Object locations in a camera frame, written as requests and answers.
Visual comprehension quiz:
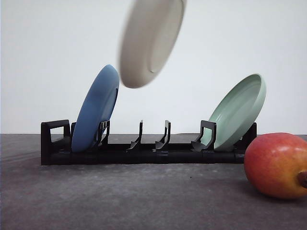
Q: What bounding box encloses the blue plate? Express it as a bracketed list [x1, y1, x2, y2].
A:
[72, 65, 119, 153]

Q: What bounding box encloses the black plastic dish rack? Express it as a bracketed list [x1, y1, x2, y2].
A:
[40, 119, 258, 165]

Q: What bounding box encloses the green plate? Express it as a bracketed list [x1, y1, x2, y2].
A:
[202, 73, 267, 151]

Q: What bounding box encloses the red yellow pomegranate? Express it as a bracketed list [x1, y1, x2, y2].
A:
[244, 132, 307, 200]

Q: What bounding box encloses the white plate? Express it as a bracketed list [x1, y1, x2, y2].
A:
[119, 0, 187, 89]

